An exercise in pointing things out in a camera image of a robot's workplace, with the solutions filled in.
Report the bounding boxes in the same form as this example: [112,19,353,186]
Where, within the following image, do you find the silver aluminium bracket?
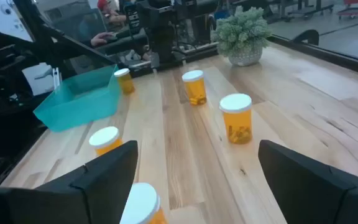
[52,67,62,91]

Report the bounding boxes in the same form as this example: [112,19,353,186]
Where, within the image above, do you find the green plant in patterned pot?
[211,6,272,67]

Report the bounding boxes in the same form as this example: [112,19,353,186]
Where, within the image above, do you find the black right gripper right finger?
[258,139,358,224]

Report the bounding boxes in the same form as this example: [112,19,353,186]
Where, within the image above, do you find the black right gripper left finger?
[0,140,139,224]

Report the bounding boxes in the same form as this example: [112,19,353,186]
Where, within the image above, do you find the red cart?
[337,0,358,16]

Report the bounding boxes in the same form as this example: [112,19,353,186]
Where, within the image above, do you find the black table frame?
[103,34,358,79]

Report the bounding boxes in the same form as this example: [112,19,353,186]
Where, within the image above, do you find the orange pill bottle white cap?
[113,68,135,95]
[219,93,254,145]
[181,69,208,106]
[119,182,168,224]
[88,126,124,156]

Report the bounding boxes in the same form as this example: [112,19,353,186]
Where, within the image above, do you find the teal translucent plastic basket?
[32,64,122,133]

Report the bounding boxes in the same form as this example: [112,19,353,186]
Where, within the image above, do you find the white paper sheet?
[22,63,55,96]

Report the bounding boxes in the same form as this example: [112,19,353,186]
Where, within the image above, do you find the black diagonal frame strut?
[12,0,116,65]

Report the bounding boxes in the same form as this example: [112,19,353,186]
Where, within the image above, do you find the person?
[96,0,127,30]

